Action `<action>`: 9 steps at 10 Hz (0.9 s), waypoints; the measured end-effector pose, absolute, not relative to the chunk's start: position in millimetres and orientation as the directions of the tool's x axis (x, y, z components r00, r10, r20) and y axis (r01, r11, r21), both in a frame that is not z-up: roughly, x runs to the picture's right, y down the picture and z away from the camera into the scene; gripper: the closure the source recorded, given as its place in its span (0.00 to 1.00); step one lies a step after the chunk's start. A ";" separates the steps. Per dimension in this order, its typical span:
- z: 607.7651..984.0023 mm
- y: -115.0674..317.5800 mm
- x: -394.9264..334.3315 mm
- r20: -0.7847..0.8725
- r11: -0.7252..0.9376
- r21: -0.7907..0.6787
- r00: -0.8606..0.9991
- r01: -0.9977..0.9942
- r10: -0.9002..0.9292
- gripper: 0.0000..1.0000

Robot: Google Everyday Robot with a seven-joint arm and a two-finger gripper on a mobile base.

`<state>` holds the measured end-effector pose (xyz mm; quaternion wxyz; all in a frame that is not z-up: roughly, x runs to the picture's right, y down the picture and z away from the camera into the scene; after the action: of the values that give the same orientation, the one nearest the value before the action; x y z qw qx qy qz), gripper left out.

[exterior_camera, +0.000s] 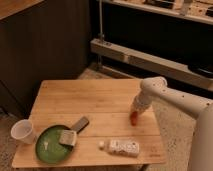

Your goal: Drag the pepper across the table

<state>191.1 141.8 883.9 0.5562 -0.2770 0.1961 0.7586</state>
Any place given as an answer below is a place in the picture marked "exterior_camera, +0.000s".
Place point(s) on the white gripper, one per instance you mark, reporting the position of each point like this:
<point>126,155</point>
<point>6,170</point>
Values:
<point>141,103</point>

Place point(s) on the red pepper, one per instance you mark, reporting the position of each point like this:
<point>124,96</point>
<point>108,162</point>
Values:
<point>133,118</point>

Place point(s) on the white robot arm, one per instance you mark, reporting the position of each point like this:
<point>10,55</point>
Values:
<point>199,108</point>

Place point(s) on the metal shelf rack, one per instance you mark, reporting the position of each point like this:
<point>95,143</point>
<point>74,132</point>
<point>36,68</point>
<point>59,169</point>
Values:
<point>173,38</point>

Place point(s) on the white plastic bottle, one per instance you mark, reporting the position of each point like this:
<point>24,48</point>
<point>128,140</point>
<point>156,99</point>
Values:
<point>120,147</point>

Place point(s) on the wooden table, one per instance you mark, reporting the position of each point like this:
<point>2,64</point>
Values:
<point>106,103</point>

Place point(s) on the green frying pan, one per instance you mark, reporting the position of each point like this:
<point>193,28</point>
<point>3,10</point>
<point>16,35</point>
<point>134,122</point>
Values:
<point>49,150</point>

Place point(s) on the dark wooden cabinet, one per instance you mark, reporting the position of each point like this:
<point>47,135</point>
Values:
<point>48,41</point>

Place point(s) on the white plastic cup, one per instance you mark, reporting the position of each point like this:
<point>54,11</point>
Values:
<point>23,131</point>

